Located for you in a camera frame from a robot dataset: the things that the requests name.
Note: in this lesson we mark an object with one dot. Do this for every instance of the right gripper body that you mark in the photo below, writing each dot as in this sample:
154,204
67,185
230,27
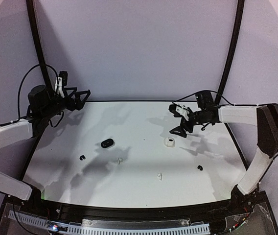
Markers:
188,123

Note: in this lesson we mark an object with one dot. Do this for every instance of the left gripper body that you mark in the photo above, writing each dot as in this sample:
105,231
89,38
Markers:
70,100

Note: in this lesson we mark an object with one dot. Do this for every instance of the white earbud charging case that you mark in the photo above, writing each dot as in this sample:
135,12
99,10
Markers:
169,142

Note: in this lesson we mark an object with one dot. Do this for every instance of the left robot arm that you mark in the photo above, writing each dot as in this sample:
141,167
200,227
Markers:
42,108

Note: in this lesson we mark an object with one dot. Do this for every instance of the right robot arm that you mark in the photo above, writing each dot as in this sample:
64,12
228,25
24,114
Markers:
263,116

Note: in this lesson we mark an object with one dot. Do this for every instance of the black earbud charging case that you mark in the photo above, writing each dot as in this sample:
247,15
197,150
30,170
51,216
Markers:
107,143

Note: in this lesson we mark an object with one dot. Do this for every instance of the black earbud left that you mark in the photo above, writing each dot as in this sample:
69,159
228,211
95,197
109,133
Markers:
82,157

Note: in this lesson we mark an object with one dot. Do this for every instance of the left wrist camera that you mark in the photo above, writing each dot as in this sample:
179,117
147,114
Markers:
63,75

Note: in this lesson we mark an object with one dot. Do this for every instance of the left black frame post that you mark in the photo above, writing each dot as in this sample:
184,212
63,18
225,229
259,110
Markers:
37,43

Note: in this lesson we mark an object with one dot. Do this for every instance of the white slotted cable duct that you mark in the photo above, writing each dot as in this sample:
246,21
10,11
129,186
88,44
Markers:
101,227

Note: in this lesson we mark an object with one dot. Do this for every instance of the black front frame rail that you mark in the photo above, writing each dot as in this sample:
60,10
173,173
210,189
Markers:
64,211

